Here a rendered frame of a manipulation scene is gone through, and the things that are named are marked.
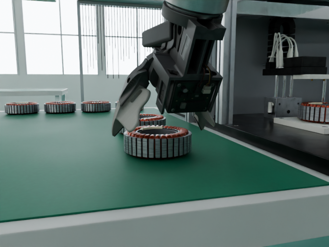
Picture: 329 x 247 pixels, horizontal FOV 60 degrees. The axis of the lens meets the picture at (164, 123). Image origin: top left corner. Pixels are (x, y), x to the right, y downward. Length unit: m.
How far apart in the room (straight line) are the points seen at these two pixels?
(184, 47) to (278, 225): 0.21
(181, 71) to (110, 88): 6.59
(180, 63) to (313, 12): 0.52
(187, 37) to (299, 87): 0.69
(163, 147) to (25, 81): 6.66
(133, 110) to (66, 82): 6.53
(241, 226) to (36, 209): 0.20
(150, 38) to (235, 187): 0.23
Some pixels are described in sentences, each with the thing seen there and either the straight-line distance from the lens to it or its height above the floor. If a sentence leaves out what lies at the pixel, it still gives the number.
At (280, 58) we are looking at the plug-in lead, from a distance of 0.77.
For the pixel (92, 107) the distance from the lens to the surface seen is 1.07.
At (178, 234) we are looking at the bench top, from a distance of 0.29.
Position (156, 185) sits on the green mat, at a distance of 0.33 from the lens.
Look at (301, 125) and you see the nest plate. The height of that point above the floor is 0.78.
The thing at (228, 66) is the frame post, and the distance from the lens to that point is 0.66.
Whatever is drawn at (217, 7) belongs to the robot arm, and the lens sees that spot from 0.33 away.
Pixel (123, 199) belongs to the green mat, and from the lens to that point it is 0.30.
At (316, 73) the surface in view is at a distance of 0.73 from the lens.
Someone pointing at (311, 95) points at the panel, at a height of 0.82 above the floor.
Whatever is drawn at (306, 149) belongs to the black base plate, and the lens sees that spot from 0.46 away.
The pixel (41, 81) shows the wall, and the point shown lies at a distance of 6.97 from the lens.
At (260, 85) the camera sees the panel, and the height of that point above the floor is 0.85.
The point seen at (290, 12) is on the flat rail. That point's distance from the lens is 0.76.
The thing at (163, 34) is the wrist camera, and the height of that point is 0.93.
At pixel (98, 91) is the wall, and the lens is 6.91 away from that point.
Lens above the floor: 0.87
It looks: 9 degrees down
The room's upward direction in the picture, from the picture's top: straight up
